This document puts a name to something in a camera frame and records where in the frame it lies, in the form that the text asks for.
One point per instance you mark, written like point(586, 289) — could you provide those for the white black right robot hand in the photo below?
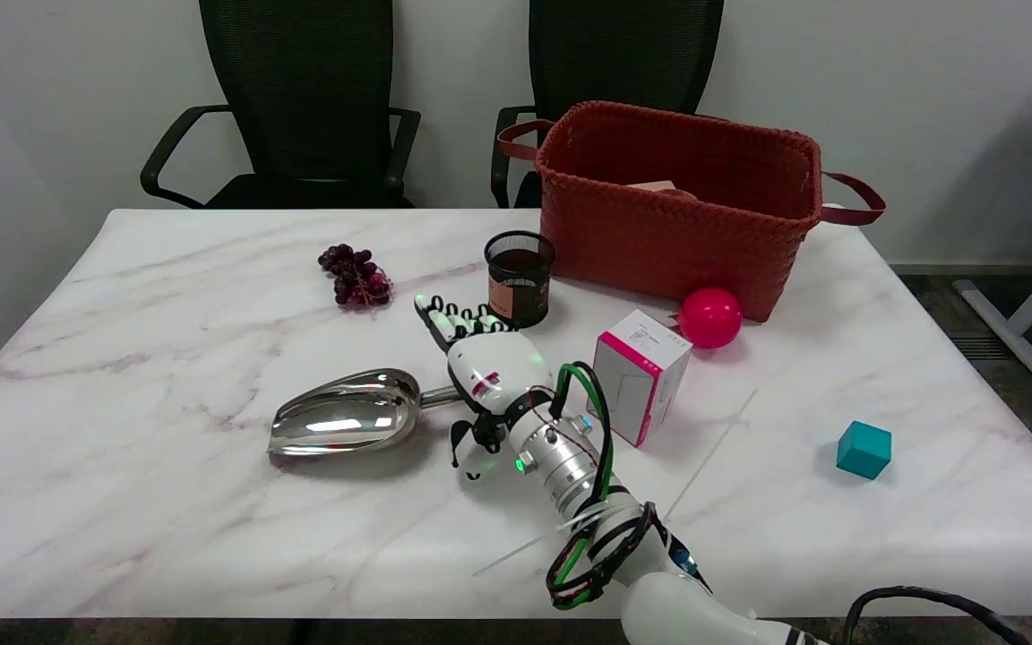
point(491, 367)

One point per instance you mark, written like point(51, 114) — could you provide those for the white paper box pink edges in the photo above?
point(637, 376)

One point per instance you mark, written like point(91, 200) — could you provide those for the black mesh pen cup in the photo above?
point(519, 282)

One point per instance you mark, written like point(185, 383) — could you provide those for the shiny metal scoop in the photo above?
point(346, 417)

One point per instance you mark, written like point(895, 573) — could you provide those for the purple grape bunch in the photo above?
point(356, 278)

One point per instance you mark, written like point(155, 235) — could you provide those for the pink ball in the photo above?
point(710, 317)

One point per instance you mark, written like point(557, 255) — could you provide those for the tan object inside basket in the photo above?
point(659, 187)

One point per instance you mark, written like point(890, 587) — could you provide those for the black mesh office chair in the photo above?
point(301, 90)
point(623, 54)

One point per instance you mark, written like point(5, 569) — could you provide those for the teal cube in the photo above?
point(864, 450)

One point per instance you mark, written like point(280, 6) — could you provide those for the white desk leg frame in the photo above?
point(1022, 322)

